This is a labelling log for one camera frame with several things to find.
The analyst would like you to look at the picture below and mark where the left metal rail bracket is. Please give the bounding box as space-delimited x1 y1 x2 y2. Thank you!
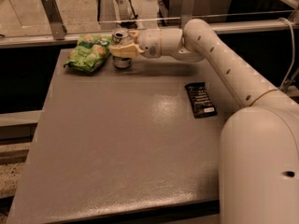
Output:
41 0 67 40

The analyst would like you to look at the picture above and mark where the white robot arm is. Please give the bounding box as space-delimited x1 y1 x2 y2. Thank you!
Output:
110 19 299 224

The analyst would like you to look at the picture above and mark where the white cable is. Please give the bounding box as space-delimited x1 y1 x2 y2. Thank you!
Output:
278 17 297 91

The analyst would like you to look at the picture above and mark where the green rice chip bag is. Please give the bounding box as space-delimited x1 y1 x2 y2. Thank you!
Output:
64 35 111 73

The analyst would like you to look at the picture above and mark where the black snack bar wrapper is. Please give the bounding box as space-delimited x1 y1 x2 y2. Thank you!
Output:
185 82 217 119

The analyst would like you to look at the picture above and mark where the metal rail bracket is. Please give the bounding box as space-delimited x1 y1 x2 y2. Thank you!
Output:
180 0 194 27
41 0 67 40

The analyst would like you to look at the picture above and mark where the right metal rail bracket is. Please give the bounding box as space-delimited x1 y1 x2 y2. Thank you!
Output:
180 0 194 27

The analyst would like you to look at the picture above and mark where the horizontal metal rail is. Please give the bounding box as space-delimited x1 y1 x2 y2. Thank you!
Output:
0 19 289 49

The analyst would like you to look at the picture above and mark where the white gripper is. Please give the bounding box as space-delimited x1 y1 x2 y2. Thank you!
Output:
109 29 162 59

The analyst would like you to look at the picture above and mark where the green white 7up can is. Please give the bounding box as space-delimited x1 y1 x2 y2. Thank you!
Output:
110 28 135 69

